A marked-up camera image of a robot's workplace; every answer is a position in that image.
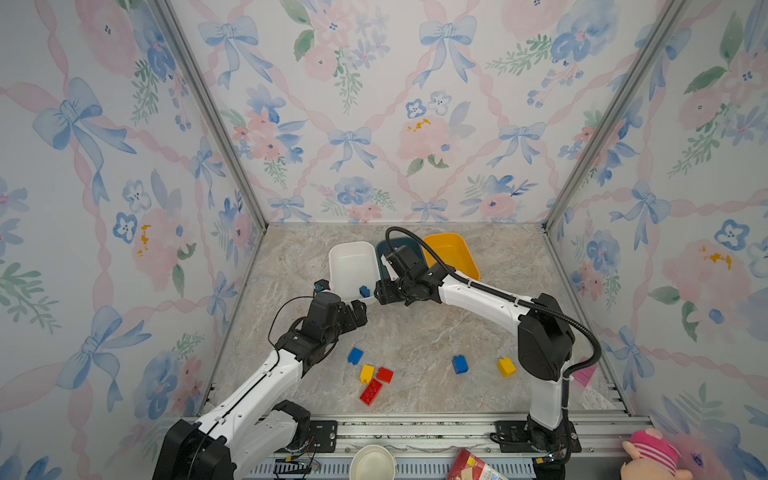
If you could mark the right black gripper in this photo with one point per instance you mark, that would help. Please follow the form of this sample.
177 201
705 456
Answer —
382 292

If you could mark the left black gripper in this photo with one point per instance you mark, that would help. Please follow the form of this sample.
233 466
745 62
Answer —
352 322

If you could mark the yellow plastic container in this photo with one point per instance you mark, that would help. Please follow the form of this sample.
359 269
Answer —
453 250

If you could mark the white plastic container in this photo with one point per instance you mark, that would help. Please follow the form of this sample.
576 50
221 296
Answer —
352 265

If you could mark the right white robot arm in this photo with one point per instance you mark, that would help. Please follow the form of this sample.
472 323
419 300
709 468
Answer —
544 337

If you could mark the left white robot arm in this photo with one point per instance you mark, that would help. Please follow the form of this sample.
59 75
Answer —
255 421

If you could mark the light blue lego brick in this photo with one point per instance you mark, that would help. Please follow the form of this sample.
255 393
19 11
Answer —
355 356

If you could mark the yellow lego brick centre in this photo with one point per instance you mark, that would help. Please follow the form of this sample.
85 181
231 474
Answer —
367 374

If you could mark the yellow lego brick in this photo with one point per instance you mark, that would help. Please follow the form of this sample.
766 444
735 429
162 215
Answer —
367 374
506 367

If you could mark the long red lego brick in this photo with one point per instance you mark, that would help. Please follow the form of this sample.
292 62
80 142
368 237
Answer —
371 392

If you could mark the small red lego brick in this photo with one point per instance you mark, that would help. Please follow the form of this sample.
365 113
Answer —
384 375

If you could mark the blue lego brick centre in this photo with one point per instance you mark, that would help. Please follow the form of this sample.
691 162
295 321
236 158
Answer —
460 364

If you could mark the yellow lego brick lower right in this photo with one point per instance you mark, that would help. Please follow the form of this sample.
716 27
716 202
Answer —
506 367

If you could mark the pink block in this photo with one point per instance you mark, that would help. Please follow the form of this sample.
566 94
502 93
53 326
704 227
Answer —
584 376

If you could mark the red snack packet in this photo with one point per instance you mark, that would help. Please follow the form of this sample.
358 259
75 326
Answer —
467 466

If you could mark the pink plush toy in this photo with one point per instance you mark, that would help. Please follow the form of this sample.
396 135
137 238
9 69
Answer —
651 457

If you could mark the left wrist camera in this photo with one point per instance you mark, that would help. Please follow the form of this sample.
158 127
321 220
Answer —
321 322

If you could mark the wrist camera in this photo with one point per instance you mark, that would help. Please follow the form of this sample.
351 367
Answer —
321 322
403 261

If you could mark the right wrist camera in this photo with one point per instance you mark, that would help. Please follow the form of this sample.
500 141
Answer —
403 261

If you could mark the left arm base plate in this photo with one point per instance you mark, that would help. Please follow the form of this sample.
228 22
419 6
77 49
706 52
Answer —
314 436

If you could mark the aluminium front rail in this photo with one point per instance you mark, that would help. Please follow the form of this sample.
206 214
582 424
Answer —
600 433

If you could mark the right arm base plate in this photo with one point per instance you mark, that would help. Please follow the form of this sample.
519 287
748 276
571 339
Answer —
523 436

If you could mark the aluminium corner post left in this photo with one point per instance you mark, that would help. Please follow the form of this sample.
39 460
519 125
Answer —
168 22

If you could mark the aluminium corner post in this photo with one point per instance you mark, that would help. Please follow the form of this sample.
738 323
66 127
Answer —
168 22
658 35

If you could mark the aluminium corner post right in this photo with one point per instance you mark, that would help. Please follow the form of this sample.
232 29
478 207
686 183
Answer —
658 35

